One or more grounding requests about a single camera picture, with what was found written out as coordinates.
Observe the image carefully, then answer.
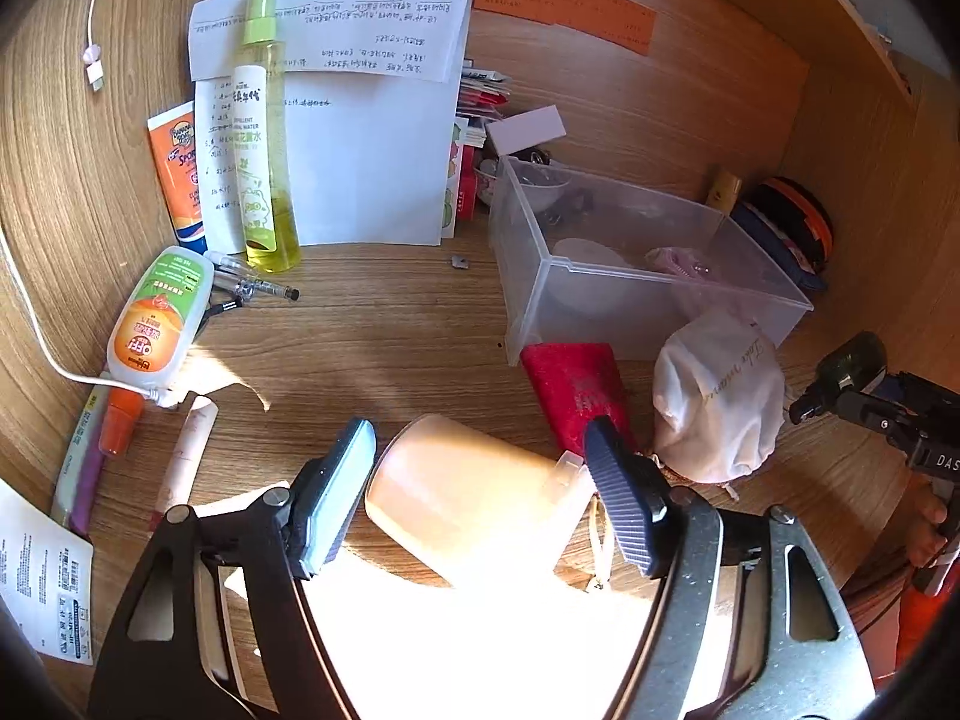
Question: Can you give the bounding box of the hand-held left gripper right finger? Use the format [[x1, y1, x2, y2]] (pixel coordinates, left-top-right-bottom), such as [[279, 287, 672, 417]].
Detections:
[[583, 415, 878, 720]]

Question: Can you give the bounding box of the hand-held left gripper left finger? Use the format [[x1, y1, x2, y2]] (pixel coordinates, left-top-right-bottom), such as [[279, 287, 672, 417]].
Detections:
[[88, 417, 377, 720]]

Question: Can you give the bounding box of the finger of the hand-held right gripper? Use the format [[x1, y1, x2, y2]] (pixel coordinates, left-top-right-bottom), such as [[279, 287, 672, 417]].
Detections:
[[831, 388, 914, 452], [874, 369, 947, 412]]

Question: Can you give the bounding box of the dark green bottle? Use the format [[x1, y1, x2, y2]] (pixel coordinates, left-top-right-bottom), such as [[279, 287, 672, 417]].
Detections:
[[789, 331, 890, 425]]

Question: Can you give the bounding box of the red tube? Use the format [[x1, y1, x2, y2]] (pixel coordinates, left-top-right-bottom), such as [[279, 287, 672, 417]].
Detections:
[[521, 343, 638, 455]]

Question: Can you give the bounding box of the white drawstring bag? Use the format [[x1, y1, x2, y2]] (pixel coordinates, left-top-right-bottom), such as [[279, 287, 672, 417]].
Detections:
[[651, 311, 787, 485]]

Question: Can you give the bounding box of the peach plastic bottle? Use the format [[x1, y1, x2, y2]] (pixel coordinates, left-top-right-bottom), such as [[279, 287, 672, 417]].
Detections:
[[364, 414, 597, 590]]

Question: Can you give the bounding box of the clear plastic storage box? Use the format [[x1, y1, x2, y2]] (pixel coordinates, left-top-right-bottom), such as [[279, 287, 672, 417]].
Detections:
[[487, 154, 815, 368]]

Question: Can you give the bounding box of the wooden desktop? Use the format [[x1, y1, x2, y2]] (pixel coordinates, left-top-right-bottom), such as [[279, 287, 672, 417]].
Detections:
[[0, 0, 960, 720]]

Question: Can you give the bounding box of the person's right hand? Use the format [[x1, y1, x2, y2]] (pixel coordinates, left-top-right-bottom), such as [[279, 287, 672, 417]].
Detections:
[[904, 480, 953, 567]]

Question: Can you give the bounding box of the pink slim tube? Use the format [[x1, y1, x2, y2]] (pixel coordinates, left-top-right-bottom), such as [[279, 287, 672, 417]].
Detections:
[[161, 396, 218, 511]]

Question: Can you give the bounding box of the blue pouch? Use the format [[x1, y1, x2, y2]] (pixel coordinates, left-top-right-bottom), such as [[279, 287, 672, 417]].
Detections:
[[731, 199, 830, 293]]

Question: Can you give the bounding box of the black and orange case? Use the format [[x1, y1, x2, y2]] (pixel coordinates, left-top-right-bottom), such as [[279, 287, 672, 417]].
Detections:
[[754, 176, 835, 260]]

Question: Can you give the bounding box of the black pen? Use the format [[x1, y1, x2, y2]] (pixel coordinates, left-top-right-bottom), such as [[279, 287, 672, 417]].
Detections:
[[199, 298, 245, 331]]

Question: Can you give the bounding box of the tape roll purple core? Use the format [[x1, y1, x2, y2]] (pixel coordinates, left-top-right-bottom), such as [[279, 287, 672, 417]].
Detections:
[[551, 238, 638, 316]]

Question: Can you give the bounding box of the white bottle with orange cap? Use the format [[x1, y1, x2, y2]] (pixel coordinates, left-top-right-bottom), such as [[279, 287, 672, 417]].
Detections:
[[97, 246, 216, 458]]

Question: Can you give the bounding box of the clear pen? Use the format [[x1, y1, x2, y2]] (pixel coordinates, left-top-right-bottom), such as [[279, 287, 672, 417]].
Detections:
[[206, 251, 263, 276]]

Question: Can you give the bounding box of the purple and white long box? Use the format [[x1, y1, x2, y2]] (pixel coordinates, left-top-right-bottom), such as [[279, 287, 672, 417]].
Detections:
[[51, 386, 113, 533]]

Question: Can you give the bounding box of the yellow tube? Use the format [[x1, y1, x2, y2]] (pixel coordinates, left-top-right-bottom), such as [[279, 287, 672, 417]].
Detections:
[[705, 167, 743, 209]]

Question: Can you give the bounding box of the white printed leaflet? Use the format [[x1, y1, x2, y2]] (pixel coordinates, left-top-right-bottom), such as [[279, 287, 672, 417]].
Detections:
[[0, 478, 95, 667]]

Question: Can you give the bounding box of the white ceramic bowl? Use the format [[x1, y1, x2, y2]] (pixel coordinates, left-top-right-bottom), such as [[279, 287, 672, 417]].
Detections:
[[474, 157, 578, 215]]

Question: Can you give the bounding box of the large white paper sheet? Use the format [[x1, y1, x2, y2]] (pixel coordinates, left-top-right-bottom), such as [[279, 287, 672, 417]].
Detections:
[[193, 67, 462, 248]]

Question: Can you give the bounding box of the yellow-green spray bottle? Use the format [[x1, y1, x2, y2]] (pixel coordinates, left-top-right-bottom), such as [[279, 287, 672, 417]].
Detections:
[[231, 0, 302, 275]]

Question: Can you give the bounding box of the orange sunscreen tube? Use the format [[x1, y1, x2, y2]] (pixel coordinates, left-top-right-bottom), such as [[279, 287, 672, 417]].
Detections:
[[146, 101, 209, 254]]

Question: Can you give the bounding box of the small white box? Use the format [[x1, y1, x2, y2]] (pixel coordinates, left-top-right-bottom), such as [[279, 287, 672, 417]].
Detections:
[[486, 106, 567, 158]]

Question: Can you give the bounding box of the wooden shelf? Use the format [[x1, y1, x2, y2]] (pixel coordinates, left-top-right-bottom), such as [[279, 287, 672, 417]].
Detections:
[[780, 0, 960, 113]]

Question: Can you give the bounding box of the stack of packets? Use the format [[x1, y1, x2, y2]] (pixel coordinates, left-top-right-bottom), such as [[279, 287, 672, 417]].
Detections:
[[456, 64, 512, 121]]

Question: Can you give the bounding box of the small handwritten white paper sheet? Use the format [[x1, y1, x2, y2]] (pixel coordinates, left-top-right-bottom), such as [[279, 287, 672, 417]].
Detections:
[[187, 0, 475, 83]]

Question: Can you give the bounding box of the orange paper note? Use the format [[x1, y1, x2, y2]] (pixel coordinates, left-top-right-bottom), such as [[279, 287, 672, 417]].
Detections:
[[474, 0, 657, 56]]

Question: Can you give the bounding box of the white charging cable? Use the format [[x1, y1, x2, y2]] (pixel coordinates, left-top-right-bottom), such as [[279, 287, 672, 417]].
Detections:
[[0, 225, 185, 410]]

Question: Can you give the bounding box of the pink coiled cord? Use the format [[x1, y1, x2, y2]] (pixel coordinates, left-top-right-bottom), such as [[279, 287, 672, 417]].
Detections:
[[645, 246, 721, 286]]

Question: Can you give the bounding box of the white USB cable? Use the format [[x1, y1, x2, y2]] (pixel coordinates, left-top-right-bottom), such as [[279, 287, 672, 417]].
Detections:
[[79, 0, 121, 95]]

